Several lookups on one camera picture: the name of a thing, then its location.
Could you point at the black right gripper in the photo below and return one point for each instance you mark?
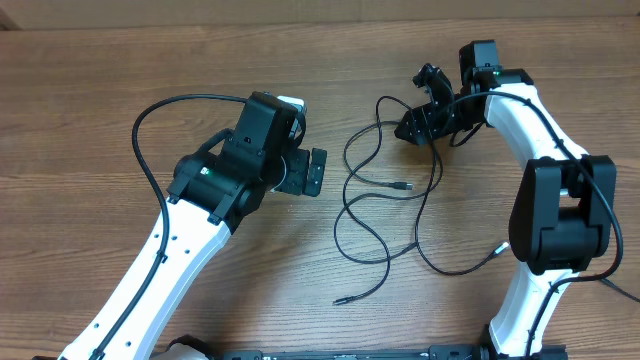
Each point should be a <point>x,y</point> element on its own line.
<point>434,130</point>

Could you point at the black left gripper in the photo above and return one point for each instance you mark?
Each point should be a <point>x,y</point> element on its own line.
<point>296,182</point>

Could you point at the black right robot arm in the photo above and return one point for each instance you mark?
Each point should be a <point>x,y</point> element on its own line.
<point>562,217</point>

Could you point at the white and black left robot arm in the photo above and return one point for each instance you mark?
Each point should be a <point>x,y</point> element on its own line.
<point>212,191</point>

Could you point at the cardboard back panel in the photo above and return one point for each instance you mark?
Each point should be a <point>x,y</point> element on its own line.
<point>100,14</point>

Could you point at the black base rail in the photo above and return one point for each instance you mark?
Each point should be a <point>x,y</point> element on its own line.
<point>188,347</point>

